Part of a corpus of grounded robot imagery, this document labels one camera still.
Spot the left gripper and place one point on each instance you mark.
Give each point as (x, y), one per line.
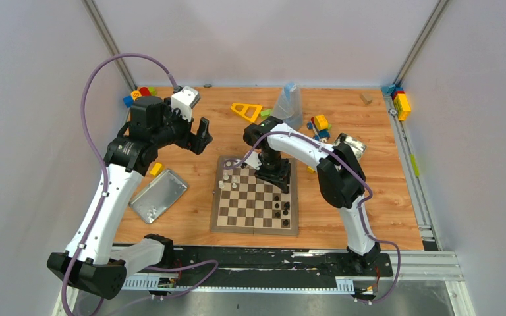
(193, 140)

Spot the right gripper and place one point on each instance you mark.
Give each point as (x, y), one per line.
(281, 177)

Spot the wooden chess board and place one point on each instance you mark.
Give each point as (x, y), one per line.
(244, 204)

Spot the yellow tin with chess pieces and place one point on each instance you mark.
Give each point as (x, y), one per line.
(358, 147)

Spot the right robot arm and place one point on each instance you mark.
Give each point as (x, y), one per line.
(341, 179)

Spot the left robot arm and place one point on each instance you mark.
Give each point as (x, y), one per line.
(88, 262)

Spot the small yellow block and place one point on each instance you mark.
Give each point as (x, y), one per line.
(157, 169)

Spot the green block by bag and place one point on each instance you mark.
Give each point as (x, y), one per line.
(265, 113)

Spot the yellow triangle block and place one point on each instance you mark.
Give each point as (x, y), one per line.
(249, 112)

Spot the toy brick car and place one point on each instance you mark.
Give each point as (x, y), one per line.
(320, 127)

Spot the silver tin lid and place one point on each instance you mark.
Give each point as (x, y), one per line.
(159, 195)

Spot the colourful cylinder blocks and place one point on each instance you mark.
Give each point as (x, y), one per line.
(140, 92)

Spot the brown wooden block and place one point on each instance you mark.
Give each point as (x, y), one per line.
(366, 98)

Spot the stacked duplo bricks corner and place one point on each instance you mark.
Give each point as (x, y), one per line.
(400, 100)

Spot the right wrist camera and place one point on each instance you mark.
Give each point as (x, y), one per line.
(253, 161)

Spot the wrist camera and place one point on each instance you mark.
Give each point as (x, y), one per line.
(253, 161)
(185, 100)

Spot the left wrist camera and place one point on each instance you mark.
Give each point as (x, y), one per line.
(185, 100)

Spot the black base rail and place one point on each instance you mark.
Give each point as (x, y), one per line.
(235, 267)

